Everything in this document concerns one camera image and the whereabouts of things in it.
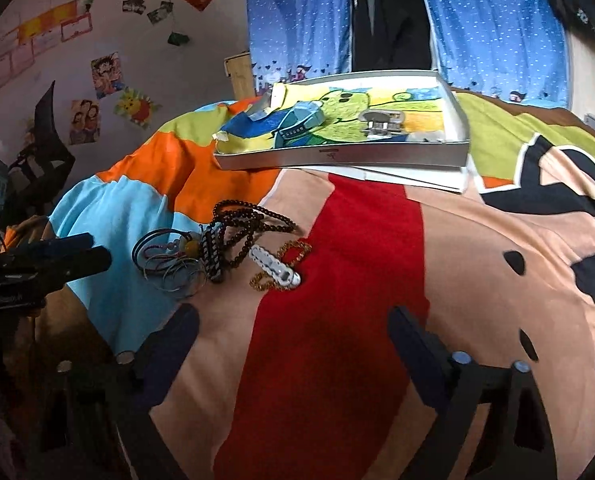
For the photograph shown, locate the white hair clip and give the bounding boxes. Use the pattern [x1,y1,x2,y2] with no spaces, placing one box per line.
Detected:
[248,244,302,292]

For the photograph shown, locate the dark wooden bead necklace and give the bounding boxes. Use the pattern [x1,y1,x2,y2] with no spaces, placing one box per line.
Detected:
[209,199,299,271]

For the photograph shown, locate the gold chain bracelet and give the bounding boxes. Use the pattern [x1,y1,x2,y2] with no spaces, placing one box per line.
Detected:
[248,238,313,293]

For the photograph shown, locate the colourful patchwork bed cover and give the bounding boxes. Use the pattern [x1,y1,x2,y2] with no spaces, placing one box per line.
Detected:
[1,90,595,480]

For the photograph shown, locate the family cartoon sticker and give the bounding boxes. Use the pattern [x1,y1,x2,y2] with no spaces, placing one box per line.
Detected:
[68,100,101,145]

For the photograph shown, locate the yellow bear sticker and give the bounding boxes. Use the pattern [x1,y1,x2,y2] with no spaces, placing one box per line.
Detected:
[114,87,160,129]

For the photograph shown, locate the wooden cabinet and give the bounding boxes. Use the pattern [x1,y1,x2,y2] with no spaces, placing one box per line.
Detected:
[224,52,256,100]

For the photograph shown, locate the silver claw hair clip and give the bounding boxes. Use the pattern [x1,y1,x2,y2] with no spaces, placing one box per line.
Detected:
[358,108,405,136]

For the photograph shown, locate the white tray with cartoon lining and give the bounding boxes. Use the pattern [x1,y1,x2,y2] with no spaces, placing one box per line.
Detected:
[214,70,470,170]

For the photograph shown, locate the blue dotted left curtain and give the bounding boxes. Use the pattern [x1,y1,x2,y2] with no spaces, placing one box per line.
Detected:
[246,0,352,94]

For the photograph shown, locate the blue dotted curtain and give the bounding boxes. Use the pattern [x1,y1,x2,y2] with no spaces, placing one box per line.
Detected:
[246,0,352,94]
[425,0,570,108]

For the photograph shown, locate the blue dotted right curtain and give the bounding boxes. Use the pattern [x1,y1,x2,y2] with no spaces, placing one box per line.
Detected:
[425,0,570,108]

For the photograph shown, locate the dark hanging clothes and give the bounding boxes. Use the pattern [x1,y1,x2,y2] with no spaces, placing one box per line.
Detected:
[352,0,432,72]

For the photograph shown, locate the thin hair ties bundle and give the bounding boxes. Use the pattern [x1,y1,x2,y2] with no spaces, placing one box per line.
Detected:
[131,227,207,296]

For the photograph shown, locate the black white braided bracelet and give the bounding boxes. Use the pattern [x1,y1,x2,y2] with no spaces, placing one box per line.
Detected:
[199,224,227,284]

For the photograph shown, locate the anime poster on wall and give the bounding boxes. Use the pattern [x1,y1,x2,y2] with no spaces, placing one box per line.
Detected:
[91,52,125,99]

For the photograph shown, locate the green wall ornament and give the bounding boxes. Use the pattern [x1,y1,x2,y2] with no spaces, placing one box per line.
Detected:
[167,32,190,47]

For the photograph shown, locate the photo on wall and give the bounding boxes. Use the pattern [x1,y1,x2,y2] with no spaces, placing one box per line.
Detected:
[122,0,146,15]

